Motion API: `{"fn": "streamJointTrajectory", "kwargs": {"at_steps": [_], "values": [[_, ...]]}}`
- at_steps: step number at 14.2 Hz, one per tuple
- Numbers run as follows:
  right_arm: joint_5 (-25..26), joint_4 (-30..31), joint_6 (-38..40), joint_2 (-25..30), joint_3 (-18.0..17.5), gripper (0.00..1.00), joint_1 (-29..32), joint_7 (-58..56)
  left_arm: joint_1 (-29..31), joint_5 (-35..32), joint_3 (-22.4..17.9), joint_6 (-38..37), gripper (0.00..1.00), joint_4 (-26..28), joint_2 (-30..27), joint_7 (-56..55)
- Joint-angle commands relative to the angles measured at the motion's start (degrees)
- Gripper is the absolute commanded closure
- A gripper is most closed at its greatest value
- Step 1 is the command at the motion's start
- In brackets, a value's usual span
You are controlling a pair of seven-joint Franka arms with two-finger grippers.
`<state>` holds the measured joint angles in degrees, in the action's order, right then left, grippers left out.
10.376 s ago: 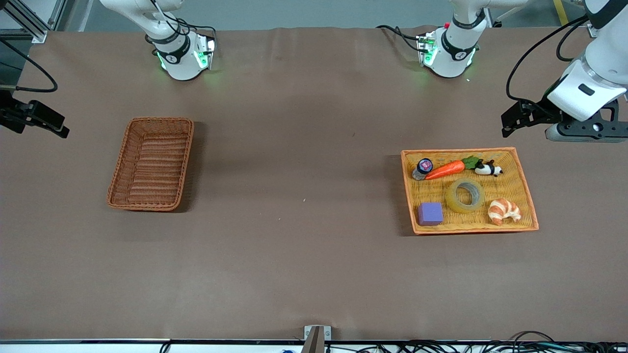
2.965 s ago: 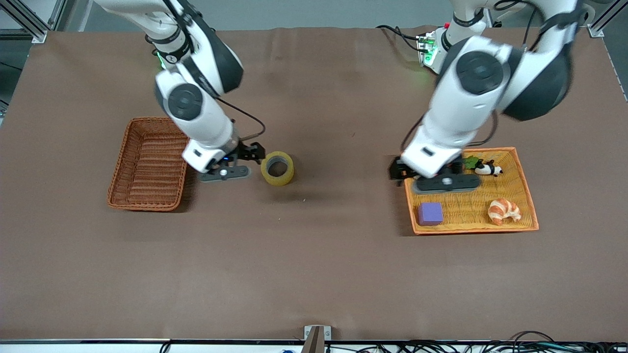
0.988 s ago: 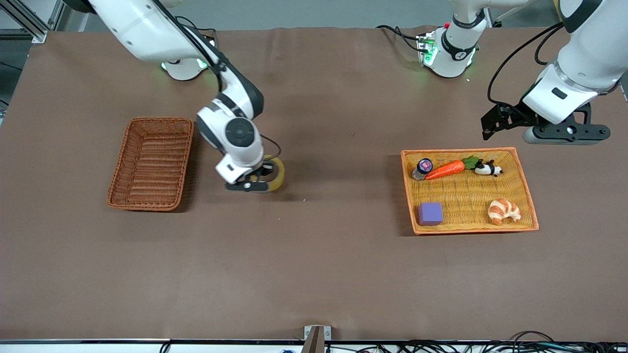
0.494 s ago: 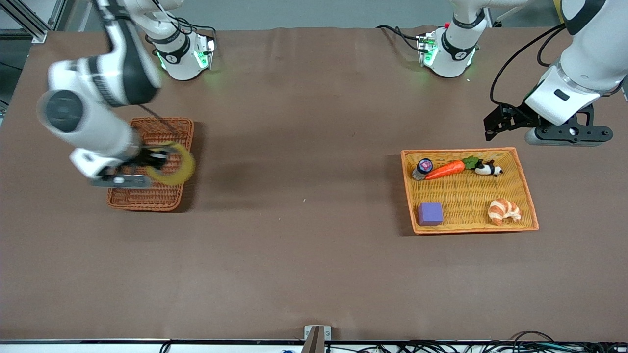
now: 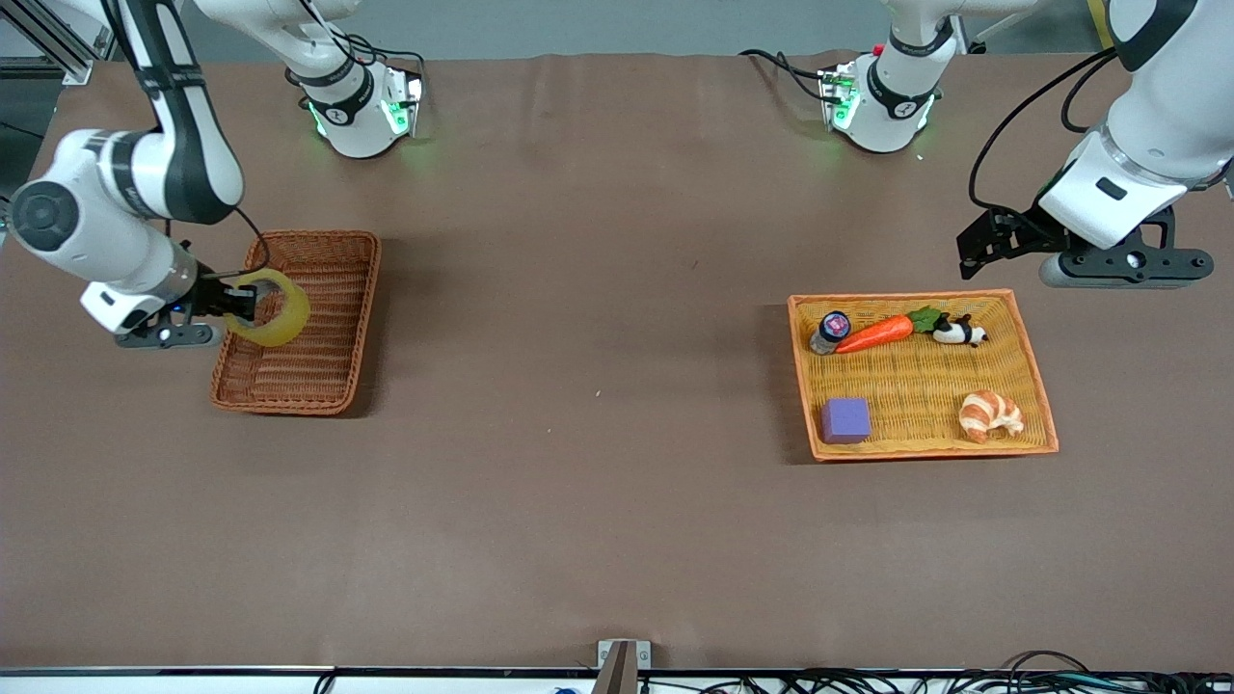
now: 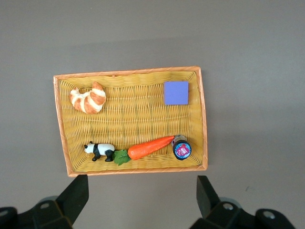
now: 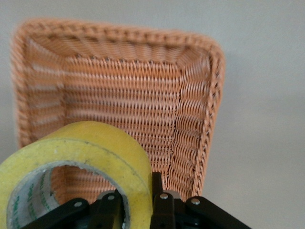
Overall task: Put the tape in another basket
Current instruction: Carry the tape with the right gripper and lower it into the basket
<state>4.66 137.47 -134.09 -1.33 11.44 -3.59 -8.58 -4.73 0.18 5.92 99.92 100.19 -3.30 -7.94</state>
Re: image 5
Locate yellow clear tape roll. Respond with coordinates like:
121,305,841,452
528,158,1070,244
224,268,311,348

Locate brown wicker basket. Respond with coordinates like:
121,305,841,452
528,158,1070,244
210,229,382,416

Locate orange wicker basket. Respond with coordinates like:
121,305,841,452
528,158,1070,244
787,289,1060,463

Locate black white panda toy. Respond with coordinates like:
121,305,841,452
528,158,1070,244
931,313,990,348

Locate orange toy carrot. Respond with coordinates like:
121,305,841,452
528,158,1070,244
835,307,951,355

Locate toy croissant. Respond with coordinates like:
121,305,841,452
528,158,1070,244
958,390,1025,444

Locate small jar purple lid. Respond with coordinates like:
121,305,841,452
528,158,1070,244
810,310,853,356

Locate purple cube block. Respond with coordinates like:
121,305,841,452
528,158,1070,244
820,397,872,445

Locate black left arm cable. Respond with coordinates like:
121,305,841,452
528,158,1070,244
967,48,1119,218

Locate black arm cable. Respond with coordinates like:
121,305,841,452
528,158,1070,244
967,48,1119,218
227,205,274,282

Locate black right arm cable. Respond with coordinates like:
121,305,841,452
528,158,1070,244
227,205,274,282

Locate black left base cable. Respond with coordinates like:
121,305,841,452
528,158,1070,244
740,48,840,102

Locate black base cable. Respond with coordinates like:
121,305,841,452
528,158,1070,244
289,0,427,97
740,48,840,102

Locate black right base cable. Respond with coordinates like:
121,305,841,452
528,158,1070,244
289,0,427,97

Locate aluminium frame profile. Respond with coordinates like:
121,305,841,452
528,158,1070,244
0,0,121,86

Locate black cable bundle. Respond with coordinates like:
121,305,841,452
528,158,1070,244
636,651,1234,694

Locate metal table bracket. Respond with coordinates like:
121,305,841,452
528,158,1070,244
596,639,653,694

